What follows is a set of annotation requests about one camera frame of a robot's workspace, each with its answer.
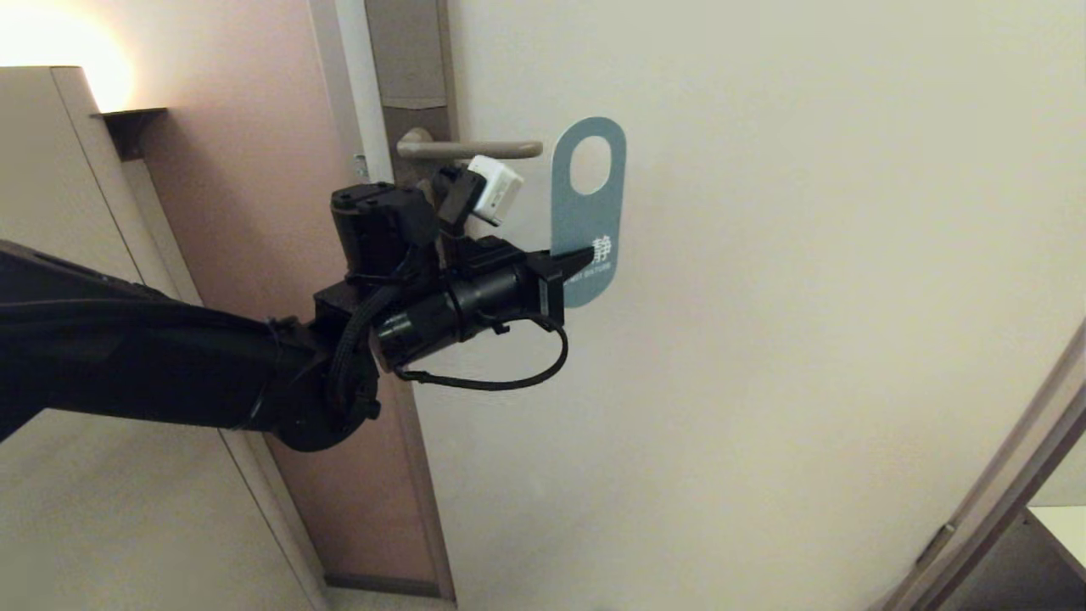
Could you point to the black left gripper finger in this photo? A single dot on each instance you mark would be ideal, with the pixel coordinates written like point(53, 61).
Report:
point(568, 260)

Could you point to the white wrist camera with mount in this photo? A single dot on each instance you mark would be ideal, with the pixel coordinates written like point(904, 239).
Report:
point(496, 187)

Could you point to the dark cabinet side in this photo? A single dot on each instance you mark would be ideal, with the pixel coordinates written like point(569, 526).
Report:
point(1018, 577)

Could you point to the brown metal lock plate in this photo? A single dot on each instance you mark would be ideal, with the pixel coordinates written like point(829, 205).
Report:
point(411, 51)

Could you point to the blue do-not-disturb door hanger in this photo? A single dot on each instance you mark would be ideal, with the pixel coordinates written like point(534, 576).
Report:
point(585, 221)

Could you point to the white door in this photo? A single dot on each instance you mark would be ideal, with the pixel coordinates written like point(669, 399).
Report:
point(721, 509)

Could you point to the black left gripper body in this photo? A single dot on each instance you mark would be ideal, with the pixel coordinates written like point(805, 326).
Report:
point(475, 297)

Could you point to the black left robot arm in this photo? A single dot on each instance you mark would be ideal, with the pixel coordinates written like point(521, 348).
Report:
point(127, 365)

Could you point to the small metal hinge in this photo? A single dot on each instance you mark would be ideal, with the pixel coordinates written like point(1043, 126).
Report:
point(936, 545)

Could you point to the dark wall lamp bracket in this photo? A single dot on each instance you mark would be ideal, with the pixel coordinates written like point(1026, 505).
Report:
point(131, 126)

